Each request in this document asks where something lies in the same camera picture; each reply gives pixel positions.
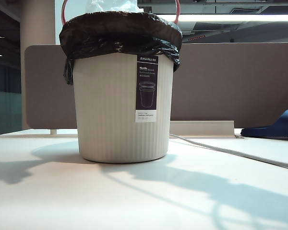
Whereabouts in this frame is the rounded-corner desk divider panel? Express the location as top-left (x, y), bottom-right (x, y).
top-left (24, 45), bottom-right (78, 130)

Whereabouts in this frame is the white crumpled plastic trash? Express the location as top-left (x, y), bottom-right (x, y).
top-left (85, 0), bottom-right (144, 14)

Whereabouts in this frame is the white cable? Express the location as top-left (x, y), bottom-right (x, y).
top-left (169, 134), bottom-right (288, 171)

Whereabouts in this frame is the cream ribbed plastic trash can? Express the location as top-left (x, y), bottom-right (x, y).
top-left (72, 52), bottom-right (175, 164)

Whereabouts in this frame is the navy blue slipper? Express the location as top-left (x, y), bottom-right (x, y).
top-left (240, 110), bottom-right (288, 142)

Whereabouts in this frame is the pink ring lid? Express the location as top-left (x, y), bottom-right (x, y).
top-left (61, 0), bottom-right (180, 24)

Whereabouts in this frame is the dark product label sticker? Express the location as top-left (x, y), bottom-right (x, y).
top-left (135, 54), bottom-right (160, 124)

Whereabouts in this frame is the long desk divider panel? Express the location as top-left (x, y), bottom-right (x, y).
top-left (170, 43), bottom-right (288, 129)

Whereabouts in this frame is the ceiling light strip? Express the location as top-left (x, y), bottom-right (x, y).
top-left (156, 14), bottom-right (288, 23)

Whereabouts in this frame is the black garbage bag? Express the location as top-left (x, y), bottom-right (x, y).
top-left (59, 11), bottom-right (183, 85)

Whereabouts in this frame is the beige cable trunking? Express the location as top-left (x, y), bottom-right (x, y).
top-left (169, 121), bottom-right (235, 139)

